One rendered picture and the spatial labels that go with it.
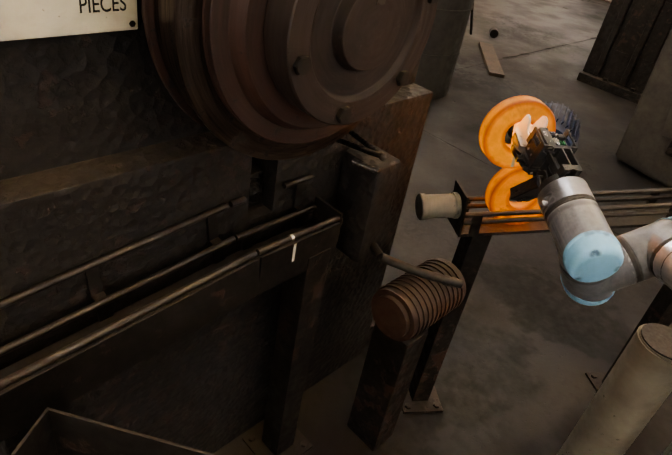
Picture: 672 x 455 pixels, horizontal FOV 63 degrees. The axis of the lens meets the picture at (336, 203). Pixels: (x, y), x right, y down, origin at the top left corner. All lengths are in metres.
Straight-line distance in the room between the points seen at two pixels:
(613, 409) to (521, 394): 0.43
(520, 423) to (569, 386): 0.26
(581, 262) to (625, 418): 0.61
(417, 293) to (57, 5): 0.85
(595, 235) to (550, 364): 1.07
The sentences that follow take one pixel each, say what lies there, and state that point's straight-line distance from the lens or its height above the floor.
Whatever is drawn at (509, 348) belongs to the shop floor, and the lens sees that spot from 1.99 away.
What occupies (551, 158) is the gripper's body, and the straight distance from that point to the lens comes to 1.08.
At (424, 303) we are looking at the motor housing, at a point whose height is 0.51.
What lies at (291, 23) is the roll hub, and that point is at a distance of 0.65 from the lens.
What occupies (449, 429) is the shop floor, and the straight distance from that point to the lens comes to 1.69.
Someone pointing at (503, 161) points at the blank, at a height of 0.80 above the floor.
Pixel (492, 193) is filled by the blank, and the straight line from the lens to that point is 1.27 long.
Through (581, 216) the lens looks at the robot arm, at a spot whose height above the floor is 0.86.
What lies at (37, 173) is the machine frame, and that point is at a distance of 0.85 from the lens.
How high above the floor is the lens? 1.30
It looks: 33 degrees down
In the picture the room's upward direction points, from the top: 11 degrees clockwise
